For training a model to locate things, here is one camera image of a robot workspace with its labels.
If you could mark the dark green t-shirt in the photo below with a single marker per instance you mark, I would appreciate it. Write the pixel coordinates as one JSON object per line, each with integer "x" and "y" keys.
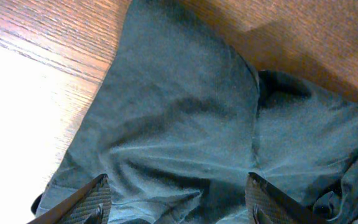
{"x": 181, "y": 119}

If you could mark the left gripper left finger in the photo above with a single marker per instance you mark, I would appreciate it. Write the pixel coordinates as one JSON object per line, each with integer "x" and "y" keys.
{"x": 89, "y": 205}

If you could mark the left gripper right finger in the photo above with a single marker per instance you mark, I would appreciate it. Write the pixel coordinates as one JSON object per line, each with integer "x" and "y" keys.
{"x": 267, "y": 204}

